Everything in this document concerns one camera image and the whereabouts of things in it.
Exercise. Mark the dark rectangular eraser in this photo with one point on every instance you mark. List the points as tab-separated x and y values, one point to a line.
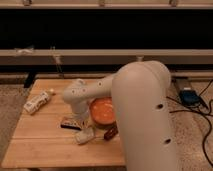
69	123

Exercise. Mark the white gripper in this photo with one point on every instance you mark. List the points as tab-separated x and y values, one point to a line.
81	114

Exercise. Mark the white squeeze bottle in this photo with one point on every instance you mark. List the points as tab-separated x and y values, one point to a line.
35	103

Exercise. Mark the orange bowl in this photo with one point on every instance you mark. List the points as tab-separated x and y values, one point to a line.
102	111

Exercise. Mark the grey horizontal rail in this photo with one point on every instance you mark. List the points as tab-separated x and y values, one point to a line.
103	57

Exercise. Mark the brown sausage-shaped object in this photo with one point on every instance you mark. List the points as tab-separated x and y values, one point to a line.
111	133

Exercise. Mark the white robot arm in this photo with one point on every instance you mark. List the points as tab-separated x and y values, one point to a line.
138	92

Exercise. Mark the blue power adapter box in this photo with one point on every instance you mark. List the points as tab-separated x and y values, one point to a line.
188	97

